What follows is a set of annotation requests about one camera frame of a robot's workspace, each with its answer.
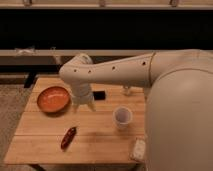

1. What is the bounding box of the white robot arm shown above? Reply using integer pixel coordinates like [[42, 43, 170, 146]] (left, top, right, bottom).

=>
[[59, 49, 213, 171]]

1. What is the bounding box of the white plastic cup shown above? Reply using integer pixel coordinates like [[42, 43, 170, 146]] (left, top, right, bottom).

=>
[[113, 106, 132, 130]]

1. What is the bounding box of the clear plastic bottle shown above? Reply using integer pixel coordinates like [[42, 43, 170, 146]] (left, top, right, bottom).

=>
[[123, 86, 131, 96]]

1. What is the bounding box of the red chili pepper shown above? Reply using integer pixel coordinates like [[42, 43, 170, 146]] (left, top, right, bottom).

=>
[[61, 127, 77, 150]]

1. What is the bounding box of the orange bowl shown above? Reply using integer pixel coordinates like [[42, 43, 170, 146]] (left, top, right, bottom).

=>
[[37, 86, 70, 113]]

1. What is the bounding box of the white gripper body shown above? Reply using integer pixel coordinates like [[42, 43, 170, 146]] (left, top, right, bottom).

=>
[[70, 83, 94, 105]]

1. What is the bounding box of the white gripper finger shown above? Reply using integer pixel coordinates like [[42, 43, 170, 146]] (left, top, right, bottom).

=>
[[87, 102, 96, 112], [73, 104, 79, 113]]

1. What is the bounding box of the small black box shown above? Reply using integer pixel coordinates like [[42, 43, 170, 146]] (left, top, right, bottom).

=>
[[93, 91, 106, 100]]

